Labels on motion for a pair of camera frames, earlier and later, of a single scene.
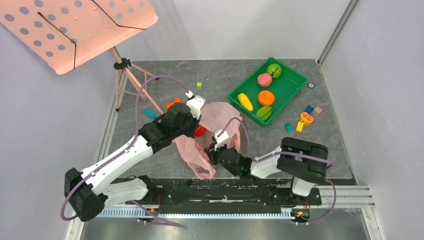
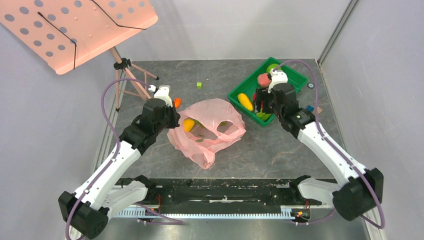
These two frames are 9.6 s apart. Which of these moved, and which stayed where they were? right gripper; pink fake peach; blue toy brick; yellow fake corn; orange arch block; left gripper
Moved: left gripper; right gripper
Stayed: pink fake peach; yellow fake corn; orange arch block; blue toy brick
